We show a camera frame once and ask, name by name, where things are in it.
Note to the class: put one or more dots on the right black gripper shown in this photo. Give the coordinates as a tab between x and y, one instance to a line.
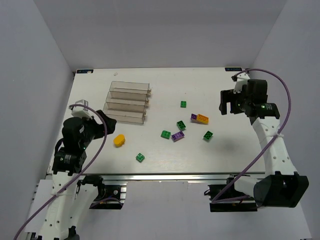
230	100

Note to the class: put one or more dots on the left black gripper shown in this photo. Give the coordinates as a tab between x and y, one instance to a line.
100	124

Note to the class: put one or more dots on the yellow rounded lego piece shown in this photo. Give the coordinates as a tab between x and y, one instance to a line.
119	140

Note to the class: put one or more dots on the green lego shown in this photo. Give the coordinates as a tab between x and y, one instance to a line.
181	126
165	134
183	104
140	157
208	135

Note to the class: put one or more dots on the green lego top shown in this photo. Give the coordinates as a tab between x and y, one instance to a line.
183	104

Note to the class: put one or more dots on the green lego bottom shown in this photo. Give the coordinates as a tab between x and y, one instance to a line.
140	157

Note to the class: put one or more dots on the purple long lego brick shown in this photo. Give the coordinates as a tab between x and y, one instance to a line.
177	136

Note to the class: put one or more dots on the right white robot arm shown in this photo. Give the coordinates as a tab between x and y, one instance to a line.
282	186

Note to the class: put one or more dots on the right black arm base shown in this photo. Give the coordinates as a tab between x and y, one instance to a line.
234	201

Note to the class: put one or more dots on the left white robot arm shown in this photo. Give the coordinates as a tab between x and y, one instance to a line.
72	197

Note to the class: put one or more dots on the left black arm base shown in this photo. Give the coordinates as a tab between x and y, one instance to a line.
108	197

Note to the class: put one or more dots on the clear container front row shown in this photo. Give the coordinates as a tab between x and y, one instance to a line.
124	115

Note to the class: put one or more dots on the clear container row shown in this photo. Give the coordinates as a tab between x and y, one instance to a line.
127	101
130	87
124	115

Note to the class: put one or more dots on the right blue corner label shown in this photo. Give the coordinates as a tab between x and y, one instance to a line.
233	69

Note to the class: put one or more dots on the blue corner label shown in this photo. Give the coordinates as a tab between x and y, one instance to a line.
84	71
233	69

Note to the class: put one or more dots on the clear container middle row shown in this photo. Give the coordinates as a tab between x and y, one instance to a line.
127	101

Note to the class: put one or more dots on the clear container back row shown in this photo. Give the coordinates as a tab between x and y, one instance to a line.
130	87

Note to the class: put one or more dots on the left blue corner label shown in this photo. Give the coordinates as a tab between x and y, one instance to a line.
84	71

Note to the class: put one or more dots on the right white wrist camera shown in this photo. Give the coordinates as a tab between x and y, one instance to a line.
240	79

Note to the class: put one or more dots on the aluminium table rail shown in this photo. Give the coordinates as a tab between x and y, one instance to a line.
168	177

